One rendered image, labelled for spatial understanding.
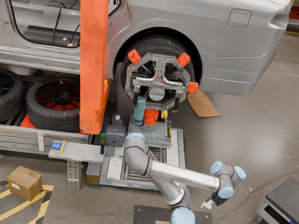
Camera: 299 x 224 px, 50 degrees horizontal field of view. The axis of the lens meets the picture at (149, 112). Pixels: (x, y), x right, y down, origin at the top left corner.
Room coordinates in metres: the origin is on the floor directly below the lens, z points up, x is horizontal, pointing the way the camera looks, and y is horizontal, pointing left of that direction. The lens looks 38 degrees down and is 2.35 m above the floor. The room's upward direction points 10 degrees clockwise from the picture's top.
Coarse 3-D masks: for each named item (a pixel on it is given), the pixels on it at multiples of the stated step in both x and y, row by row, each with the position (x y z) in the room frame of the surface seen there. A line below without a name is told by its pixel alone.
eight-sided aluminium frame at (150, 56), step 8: (144, 56) 2.36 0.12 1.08; (152, 56) 2.32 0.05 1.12; (160, 56) 2.34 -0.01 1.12; (168, 56) 2.38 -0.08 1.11; (136, 64) 2.31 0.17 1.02; (176, 64) 2.35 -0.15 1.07; (128, 72) 2.31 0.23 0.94; (184, 72) 2.34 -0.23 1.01; (128, 80) 2.31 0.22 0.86; (128, 88) 2.31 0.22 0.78; (184, 96) 2.35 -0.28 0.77; (152, 104) 2.37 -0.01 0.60; (160, 104) 2.38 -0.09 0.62; (168, 104) 2.34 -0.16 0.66
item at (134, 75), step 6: (144, 66) 2.42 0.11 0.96; (132, 72) 2.42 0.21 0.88; (150, 72) 2.43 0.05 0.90; (168, 72) 2.44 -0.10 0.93; (132, 78) 2.51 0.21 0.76; (132, 84) 2.43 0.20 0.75; (144, 90) 2.54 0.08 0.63; (168, 90) 2.44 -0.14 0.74; (174, 90) 2.51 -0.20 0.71; (144, 96) 2.43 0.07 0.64; (168, 96) 2.47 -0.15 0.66; (174, 96) 2.43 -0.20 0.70; (156, 102) 2.42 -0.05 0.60
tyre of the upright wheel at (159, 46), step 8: (144, 40) 2.54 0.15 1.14; (152, 40) 2.51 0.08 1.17; (160, 40) 2.51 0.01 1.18; (168, 40) 2.55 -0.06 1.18; (176, 40) 2.62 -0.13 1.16; (128, 48) 2.59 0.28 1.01; (136, 48) 2.46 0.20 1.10; (144, 48) 2.41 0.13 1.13; (152, 48) 2.41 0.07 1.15; (160, 48) 2.41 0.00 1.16; (168, 48) 2.42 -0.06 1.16; (176, 48) 2.46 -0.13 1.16; (184, 48) 2.58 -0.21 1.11; (176, 56) 2.42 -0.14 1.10; (128, 64) 2.39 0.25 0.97; (192, 64) 2.51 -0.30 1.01; (120, 72) 2.41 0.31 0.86; (192, 72) 2.44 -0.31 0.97; (192, 80) 2.44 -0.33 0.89; (128, 96) 2.40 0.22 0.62
